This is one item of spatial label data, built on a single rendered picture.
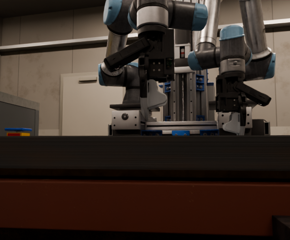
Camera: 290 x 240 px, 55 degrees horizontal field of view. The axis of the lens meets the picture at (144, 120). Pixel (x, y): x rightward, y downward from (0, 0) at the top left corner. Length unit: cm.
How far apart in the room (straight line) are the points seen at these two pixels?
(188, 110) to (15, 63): 519
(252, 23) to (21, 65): 539
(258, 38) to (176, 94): 49
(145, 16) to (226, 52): 34
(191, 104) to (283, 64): 367
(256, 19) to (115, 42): 61
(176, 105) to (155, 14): 91
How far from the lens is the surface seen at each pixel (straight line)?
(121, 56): 65
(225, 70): 91
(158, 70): 63
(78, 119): 532
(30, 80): 605
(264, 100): 92
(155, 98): 63
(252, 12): 132
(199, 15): 83
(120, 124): 131
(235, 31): 94
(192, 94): 150
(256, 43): 136
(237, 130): 89
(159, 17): 67
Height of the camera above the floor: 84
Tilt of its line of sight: 5 degrees up
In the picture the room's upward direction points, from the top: straight up
